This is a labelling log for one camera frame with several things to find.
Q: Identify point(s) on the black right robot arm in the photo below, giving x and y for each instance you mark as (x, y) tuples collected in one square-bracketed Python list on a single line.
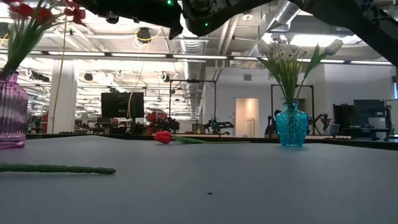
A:
[(357, 21)]

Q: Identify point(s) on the white square pillar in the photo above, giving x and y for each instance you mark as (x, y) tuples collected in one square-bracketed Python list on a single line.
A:
[(66, 102)]

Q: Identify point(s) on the background black robot arm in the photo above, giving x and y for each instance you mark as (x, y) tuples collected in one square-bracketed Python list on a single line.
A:
[(271, 124), (317, 121), (217, 126)]

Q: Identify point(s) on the red flower bunch green stems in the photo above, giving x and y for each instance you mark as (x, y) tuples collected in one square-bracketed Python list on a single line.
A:
[(62, 169), (18, 46)]

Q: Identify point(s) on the blue textured glass vase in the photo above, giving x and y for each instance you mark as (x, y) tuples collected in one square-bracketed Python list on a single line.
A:
[(292, 124)]

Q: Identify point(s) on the slanted silver ceiling duct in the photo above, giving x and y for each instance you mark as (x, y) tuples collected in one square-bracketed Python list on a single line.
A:
[(284, 12)]

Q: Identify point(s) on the red artificial tulip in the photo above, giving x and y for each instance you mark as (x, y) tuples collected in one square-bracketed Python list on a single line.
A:
[(163, 137)]

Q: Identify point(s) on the black gantry frame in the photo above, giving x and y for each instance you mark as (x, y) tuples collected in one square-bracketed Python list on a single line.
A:
[(275, 85), (192, 81)]

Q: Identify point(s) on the dark workstation desk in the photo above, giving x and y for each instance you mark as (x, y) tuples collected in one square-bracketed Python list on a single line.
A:
[(363, 130)]

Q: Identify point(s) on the red bulky background object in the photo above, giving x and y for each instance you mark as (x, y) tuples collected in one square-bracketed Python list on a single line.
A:
[(157, 117)]

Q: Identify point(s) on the white flower bunch green stems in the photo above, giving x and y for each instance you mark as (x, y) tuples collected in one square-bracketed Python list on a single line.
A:
[(292, 71), (278, 74)]

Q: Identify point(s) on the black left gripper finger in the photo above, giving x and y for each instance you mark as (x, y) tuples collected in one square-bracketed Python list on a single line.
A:
[(176, 29)]

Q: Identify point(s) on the wide ribbed silver duct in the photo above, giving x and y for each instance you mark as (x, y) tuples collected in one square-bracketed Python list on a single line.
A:
[(192, 49)]

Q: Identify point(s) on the blue-grey table mat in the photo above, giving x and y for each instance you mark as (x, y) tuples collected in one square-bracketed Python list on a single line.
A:
[(199, 205)]

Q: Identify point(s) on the black ceiling dome device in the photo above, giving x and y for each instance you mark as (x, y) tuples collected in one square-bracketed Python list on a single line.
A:
[(144, 34)]

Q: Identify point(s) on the dark desk monitor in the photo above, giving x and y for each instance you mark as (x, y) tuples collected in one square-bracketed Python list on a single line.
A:
[(368, 112)]

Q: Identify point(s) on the purple ribbed glass vase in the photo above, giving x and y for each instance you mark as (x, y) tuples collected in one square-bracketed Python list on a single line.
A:
[(12, 112)]

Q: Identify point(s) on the black monitor screen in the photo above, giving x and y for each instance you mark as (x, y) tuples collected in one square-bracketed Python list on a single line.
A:
[(118, 105)]

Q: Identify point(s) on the pale bluish white tulip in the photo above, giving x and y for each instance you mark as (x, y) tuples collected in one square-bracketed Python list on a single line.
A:
[(334, 46)]

